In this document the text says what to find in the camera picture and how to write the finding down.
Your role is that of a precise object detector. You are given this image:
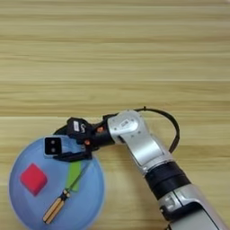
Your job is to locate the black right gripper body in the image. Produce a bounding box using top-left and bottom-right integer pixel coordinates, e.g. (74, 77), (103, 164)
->
(81, 116), (117, 151)

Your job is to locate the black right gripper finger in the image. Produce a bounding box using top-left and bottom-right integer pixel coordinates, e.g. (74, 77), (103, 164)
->
(53, 124), (72, 137)
(53, 150), (93, 164)

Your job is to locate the black cube with white base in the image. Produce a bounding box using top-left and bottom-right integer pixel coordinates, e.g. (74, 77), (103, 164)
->
(43, 136), (64, 157)

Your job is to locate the light blue round plate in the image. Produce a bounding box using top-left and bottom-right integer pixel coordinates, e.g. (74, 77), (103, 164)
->
(7, 136), (106, 230)

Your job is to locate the wooden handled screwdriver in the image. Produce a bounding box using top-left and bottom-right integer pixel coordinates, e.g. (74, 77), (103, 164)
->
(42, 163), (91, 226)

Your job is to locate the green rectangular block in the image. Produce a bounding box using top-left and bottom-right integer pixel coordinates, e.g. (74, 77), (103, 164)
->
(66, 161), (84, 193)

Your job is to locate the red cube block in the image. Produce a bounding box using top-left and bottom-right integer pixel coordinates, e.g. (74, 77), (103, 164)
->
(19, 163), (49, 198)

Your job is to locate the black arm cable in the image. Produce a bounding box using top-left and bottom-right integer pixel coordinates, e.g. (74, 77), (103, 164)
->
(133, 106), (181, 155)

